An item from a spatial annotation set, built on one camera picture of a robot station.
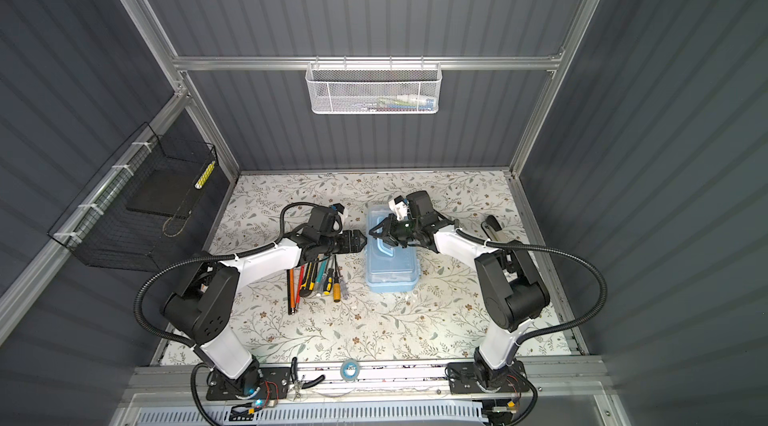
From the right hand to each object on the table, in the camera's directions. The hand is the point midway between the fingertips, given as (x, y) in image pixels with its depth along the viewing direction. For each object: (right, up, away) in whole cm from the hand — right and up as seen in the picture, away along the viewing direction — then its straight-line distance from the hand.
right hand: (372, 237), depth 86 cm
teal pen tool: (-16, -12, +5) cm, 21 cm away
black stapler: (+40, +2, +14) cm, 42 cm away
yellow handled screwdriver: (-11, -15, +3) cm, 18 cm away
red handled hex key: (-23, -14, +5) cm, 27 cm away
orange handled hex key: (-24, -17, +2) cm, 29 cm away
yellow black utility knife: (-19, -13, +5) cm, 23 cm away
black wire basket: (-53, +11, -13) cm, 55 cm away
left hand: (-3, -2, +5) cm, 7 cm away
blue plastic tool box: (+5, -11, +6) cm, 13 cm away
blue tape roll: (-5, -33, -10) cm, 35 cm away
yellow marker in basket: (-46, +18, -5) cm, 49 cm away
